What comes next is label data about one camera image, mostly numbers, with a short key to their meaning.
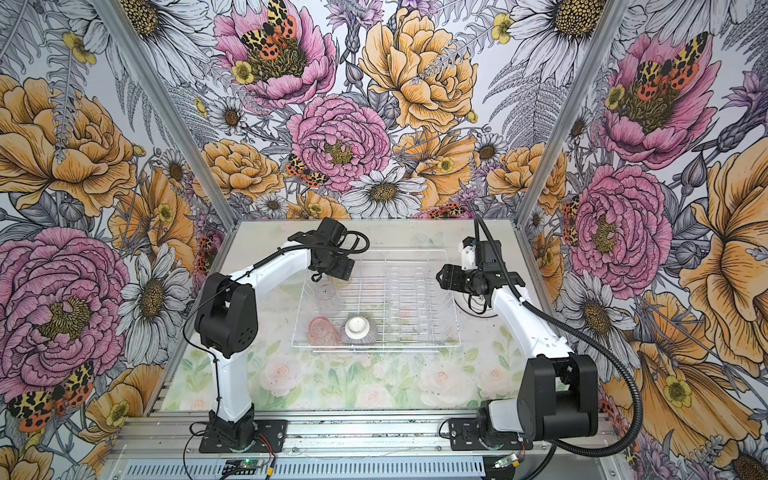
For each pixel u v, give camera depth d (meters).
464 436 0.73
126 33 0.74
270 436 0.74
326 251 0.79
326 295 0.87
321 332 0.87
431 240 1.16
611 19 0.73
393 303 0.94
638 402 0.38
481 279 0.65
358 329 0.85
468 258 0.79
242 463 0.71
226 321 0.52
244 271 0.57
